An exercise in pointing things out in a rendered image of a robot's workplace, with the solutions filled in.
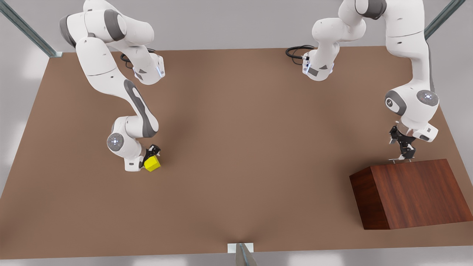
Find black cable loop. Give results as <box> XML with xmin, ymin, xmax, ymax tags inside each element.
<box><xmin>120</xmin><ymin>48</ymin><xmax>156</xmax><ymax>69</ymax></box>
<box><xmin>285</xmin><ymin>45</ymin><xmax>316</xmax><ymax>65</ymax></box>

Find dark wooden drawer cabinet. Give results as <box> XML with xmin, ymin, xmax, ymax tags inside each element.
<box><xmin>349</xmin><ymin>159</ymin><xmax>473</xmax><ymax>230</ymax></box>

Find silver frame post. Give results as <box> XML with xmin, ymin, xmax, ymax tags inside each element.
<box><xmin>227</xmin><ymin>242</ymin><xmax>258</xmax><ymax>266</ymax></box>
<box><xmin>424</xmin><ymin>0</ymin><xmax>467</xmax><ymax>40</ymax></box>
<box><xmin>0</xmin><ymin>0</ymin><xmax>63</xmax><ymax>58</ymax></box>

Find yellow cube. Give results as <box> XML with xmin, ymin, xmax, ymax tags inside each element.
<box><xmin>144</xmin><ymin>156</ymin><xmax>162</xmax><ymax>173</ymax></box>

